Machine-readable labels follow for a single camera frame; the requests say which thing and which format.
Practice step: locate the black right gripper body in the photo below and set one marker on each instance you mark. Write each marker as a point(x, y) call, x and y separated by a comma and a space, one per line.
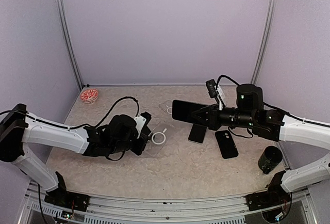
point(217, 122)

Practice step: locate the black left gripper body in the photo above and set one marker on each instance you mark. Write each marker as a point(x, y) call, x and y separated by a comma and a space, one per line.
point(137, 149)

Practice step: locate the large black teal-edged phone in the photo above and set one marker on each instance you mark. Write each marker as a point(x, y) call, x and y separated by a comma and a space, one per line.
point(182, 111)

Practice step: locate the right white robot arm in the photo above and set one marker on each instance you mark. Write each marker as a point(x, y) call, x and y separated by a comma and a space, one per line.
point(272, 124)

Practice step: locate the small silver-edged phone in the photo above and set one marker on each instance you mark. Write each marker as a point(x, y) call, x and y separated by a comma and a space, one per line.
point(197, 133)

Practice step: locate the clear magsafe phone case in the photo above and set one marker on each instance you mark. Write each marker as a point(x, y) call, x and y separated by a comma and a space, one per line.
point(166, 106)

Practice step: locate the dark green cup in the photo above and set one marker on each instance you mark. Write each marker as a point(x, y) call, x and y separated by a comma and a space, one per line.
point(269, 159)

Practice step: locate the red patterned bowl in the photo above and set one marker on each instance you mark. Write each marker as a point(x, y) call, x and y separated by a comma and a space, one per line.
point(89, 96)

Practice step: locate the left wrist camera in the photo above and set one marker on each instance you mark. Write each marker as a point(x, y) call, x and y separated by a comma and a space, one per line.
point(140, 122)

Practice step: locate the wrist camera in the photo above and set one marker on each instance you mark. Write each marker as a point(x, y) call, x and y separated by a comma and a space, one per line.
point(140, 122)
point(211, 87)

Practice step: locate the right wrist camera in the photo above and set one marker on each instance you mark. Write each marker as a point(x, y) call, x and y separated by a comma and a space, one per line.
point(211, 87)

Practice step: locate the aluminium table edge rail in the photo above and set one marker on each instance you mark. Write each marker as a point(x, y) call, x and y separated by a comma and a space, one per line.
point(107, 209)

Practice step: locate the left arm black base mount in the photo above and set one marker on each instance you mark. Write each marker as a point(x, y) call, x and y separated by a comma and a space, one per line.
point(67, 199)

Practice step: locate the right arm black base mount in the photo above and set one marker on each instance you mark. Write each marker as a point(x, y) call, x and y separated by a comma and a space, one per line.
point(273, 195)

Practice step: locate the right aluminium frame post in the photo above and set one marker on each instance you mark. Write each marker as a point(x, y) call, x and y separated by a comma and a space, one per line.
point(264, 41)

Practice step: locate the aluminium frame post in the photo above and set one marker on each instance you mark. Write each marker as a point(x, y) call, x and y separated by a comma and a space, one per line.
point(68, 44)
point(264, 41)

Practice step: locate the left aluminium frame post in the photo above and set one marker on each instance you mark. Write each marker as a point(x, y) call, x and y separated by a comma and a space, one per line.
point(68, 44)

